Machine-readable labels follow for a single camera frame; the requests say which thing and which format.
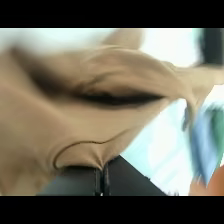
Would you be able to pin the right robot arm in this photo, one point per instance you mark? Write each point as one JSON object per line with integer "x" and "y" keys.
{"x": 211, "y": 45}

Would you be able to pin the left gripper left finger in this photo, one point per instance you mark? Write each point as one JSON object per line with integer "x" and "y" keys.
{"x": 73, "y": 184}

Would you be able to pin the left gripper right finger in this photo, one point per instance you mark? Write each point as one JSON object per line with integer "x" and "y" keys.
{"x": 130, "y": 180}

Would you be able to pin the blue garment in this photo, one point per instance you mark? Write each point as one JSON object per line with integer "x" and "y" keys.
{"x": 201, "y": 146}

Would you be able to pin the orange garment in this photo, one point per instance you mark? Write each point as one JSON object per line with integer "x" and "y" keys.
{"x": 208, "y": 186}

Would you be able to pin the tan shirt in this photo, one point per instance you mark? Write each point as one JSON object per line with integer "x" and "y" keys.
{"x": 83, "y": 110}

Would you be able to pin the green garment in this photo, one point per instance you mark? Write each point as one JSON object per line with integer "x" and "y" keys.
{"x": 216, "y": 128}

